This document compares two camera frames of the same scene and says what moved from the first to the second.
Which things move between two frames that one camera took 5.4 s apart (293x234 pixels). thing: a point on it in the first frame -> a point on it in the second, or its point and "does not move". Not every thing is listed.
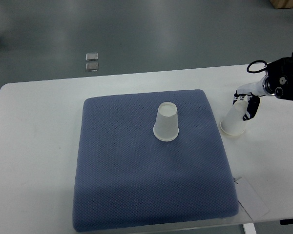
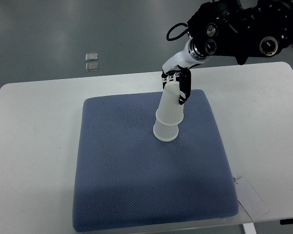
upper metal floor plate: (92, 56) does not move
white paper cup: (234, 123) -> (170, 112)
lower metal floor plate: (92, 67) does not move
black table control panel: (290, 221) does not move
